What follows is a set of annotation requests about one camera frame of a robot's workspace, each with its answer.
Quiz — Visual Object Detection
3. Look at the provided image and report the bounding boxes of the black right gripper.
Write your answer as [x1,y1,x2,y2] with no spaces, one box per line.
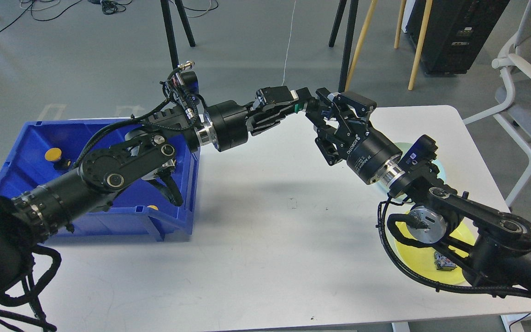
[304,88,402,184]

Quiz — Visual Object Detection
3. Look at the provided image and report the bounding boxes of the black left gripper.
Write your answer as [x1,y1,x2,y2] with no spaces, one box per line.
[205,86,314,152]

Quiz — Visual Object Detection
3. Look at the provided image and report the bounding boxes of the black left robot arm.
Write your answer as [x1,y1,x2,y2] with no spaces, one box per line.
[0,61,316,332]

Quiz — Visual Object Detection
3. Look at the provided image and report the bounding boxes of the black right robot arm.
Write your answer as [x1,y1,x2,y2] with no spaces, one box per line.
[298,88,531,299]

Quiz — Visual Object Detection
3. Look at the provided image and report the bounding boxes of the light green plate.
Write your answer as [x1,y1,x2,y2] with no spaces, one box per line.
[372,142,446,200]

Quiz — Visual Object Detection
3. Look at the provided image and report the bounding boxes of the yellow plate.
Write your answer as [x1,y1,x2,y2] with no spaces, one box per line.
[387,221,476,285]

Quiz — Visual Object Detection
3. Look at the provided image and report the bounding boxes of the yellow button in bin corner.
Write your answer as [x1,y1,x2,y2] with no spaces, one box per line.
[44,148,72,171]

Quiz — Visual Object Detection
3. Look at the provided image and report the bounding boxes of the black tripod legs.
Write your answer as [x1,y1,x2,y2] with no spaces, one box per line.
[160,0,359,92]

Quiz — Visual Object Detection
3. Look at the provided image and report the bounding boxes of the wooden easel legs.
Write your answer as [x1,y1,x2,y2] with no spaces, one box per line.
[345,0,437,91]

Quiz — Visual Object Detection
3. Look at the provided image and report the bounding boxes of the blue plastic bin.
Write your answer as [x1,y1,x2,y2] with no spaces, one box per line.
[0,118,200,241]

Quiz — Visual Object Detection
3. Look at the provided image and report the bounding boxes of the black floor cables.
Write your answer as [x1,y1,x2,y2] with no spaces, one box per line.
[0,0,220,58]

